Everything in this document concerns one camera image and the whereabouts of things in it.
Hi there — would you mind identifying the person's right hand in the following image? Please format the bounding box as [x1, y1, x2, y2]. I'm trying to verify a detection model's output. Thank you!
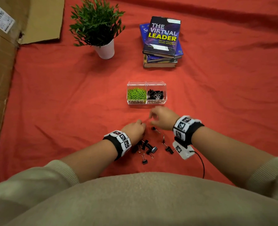
[149, 106, 181, 131]

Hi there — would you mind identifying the person's left hand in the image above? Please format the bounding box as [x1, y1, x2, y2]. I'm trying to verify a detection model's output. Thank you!
[121, 119, 147, 146]

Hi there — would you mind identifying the pile of black binder clips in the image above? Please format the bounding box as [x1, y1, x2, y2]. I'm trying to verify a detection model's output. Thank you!
[131, 126, 175, 165]
[147, 89, 164, 100]

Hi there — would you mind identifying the clear two-compartment plastic box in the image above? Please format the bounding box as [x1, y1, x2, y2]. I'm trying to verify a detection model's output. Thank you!
[126, 81, 168, 105]

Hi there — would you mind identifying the pile of green paper clips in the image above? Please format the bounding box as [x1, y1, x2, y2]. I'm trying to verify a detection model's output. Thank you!
[127, 88, 147, 100]

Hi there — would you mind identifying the person's left forearm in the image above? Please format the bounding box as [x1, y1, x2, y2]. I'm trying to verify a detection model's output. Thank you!
[60, 139, 118, 183]

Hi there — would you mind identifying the person's right forearm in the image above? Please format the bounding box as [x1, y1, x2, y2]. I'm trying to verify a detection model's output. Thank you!
[191, 126, 275, 187]

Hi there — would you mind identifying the brown cardboard box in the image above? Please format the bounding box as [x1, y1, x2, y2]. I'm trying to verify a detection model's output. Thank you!
[0, 0, 65, 173]

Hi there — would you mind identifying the black wristband with marker tiles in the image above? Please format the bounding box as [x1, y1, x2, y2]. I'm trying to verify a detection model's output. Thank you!
[103, 130, 132, 161]
[173, 116, 205, 146]

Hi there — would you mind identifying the brown book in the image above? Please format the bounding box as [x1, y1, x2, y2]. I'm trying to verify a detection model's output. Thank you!
[143, 54, 178, 68]

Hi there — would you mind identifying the red cloth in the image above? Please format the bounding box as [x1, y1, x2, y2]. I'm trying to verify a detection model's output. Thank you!
[0, 0, 278, 189]

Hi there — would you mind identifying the beige sweater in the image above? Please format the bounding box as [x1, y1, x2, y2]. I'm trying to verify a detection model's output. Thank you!
[0, 157, 278, 226]

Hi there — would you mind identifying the dark purple book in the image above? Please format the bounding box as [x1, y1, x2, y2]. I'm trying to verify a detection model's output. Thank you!
[142, 16, 181, 59]

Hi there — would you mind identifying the blue book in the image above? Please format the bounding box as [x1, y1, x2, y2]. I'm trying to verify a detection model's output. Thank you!
[139, 23, 184, 63]

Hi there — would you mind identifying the green plant in white pot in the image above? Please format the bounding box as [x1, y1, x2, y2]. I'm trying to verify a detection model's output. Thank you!
[69, 0, 126, 60]

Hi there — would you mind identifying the white shipping label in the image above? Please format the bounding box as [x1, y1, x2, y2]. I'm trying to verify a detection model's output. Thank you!
[0, 4, 16, 34]

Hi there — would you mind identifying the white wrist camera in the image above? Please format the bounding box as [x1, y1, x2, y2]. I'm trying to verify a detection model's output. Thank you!
[172, 140, 195, 160]

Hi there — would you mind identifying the black cable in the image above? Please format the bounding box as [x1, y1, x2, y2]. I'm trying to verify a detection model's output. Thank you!
[190, 150, 205, 179]

